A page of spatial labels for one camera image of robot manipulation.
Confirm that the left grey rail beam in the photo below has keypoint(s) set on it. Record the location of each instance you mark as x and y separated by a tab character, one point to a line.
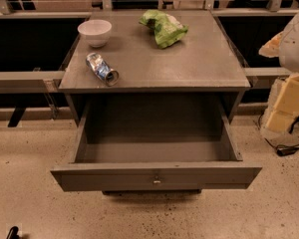
30	82

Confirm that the right grey rail beam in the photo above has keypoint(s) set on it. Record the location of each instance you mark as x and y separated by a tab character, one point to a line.
263	78

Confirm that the grey top drawer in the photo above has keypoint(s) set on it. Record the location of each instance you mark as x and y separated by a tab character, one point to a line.
154	142

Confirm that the foam gripper body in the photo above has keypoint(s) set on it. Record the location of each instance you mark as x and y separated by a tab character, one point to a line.
295	47

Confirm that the black object at bottom left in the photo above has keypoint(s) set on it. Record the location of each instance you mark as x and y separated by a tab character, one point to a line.
13	233

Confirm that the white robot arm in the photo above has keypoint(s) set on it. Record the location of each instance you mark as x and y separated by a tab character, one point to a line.
285	46

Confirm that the yellow foam robot base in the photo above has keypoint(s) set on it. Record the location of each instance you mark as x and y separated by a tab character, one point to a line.
283	107

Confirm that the grey drawer cabinet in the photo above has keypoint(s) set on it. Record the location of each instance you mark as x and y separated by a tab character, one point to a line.
200	63

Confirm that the green chip bag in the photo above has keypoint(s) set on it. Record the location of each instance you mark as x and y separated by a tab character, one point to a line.
167	30

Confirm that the white bowl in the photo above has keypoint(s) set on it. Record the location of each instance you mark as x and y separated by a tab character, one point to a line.
96	33

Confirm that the grey rail beam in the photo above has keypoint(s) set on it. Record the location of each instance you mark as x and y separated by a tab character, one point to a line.
263	78
30	82

